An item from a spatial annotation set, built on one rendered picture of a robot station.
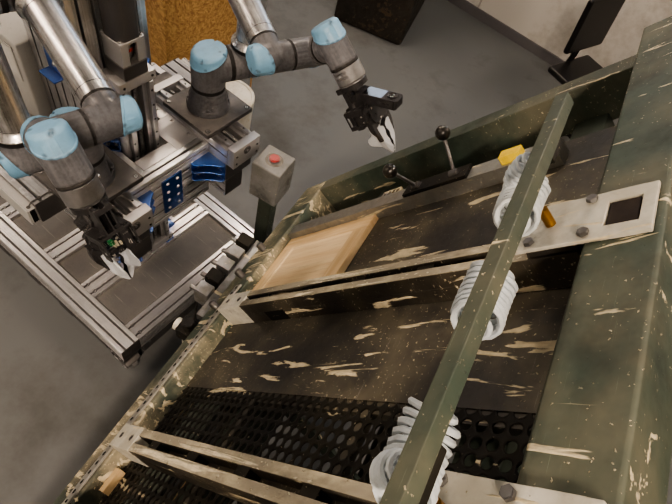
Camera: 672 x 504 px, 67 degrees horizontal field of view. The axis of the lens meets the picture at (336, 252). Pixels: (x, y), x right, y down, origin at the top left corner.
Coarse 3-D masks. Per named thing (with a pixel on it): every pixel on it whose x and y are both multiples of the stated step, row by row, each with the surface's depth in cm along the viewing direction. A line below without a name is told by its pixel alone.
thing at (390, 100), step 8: (368, 88) 128; (376, 88) 128; (360, 96) 127; (368, 96) 126; (376, 96) 125; (384, 96) 125; (392, 96) 124; (400, 96) 124; (376, 104) 126; (384, 104) 125; (392, 104) 123; (400, 104) 125
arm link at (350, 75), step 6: (348, 66) 130; (354, 66) 123; (360, 66) 125; (336, 72) 129; (342, 72) 123; (348, 72) 123; (354, 72) 124; (360, 72) 124; (336, 78) 126; (342, 78) 125; (348, 78) 124; (354, 78) 124; (360, 78) 125; (342, 84) 126; (348, 84) 125
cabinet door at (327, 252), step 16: (352, 224) 151; (368, 224) 144; (304, 240) 167; (320, 240) 158; (336, 240) 151; (352, 240) 142; (288, 256) 166; (304, 256) 157; (320, 256) 149; (336, 256) 141; (352, 256) 138; (272, 272) 163; (288, 272) 155; (304, 272) 147; (320, 272) 140; (336, 272) 133; (256, 288) 161
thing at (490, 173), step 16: (496, 160) 119; (560, 160) 107; (480, 176) 120; (496, 176) 118; (400, 192) 141; (432, 192) 130; (448, 192) 128; (464, 192) 125; (352, 208) 155; (368, 208) 147; (384, 208) 143; (400, 208) 140; (304, 224) 172; (320, 224) 163; (336, 224) 159
